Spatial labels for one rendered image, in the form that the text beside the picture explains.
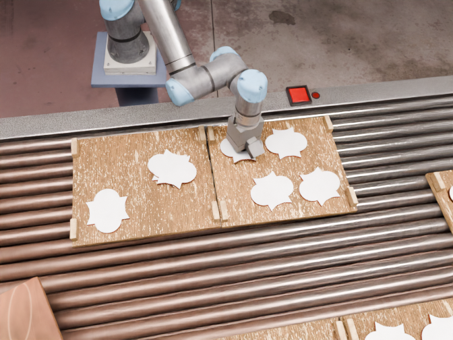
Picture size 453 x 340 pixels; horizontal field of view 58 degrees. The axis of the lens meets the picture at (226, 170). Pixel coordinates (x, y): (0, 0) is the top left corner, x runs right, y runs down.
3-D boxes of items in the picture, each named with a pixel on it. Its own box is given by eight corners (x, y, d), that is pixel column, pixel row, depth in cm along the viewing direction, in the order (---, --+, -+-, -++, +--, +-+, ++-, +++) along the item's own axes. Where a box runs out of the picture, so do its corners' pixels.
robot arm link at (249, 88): (256, 61, 106) (275, 83, 102) (251, 90, 115) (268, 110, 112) (230, 72, 103) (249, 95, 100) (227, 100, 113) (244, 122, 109)
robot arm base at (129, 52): (107, 37, 155) (100, 15, 146) (147, 32, 156) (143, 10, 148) (109, 66, 148) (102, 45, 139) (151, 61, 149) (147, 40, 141)
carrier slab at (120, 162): (74, 142, 129) (73, 139, 128) (203, 129, 135) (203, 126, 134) (73, 248, 113) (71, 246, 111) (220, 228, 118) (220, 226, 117)
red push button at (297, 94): (288, 91, 146) (288, 88, 145) (304, 90, 147) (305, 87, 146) (292, 104, 143) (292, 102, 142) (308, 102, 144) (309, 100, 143)
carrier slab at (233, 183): (205, 129, 135) (205, 127, 134) (324, 119, 141) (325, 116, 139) (222, 229, 118) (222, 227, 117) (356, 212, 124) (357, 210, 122)
